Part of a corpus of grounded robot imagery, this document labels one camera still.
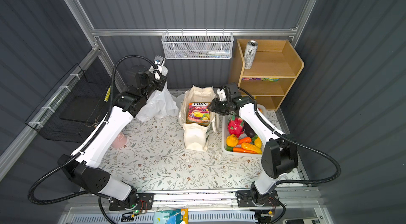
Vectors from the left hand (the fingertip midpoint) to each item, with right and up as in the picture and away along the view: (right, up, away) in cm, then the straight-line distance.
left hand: (159, 70), depth 71 cm
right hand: (+24, -18, +13) cm, 33 cm away
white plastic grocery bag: (-2, -16, +10) cm, 19 cm away
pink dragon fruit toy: (+39, -28, +18) cm, 51 cm away
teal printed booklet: (+6, -66, -2) cm, 66 cm away
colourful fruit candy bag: (+17, -21, +15) cm, 31 cm away
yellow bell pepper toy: (+36, -35, +13) cm, 52 cm away
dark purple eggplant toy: (+46, -31, +21) cm, 59 cm away
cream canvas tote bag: (+16, -32, +9) cm, 37 cm away
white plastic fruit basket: (+32, -31, +17) cm, 48 cm away
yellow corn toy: (+47, -40, +15) cm, 63 cm away
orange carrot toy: (+39, -41, +14) cm, 58 cm away
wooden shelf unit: (+56, +4, +17) cm, 58 cm away
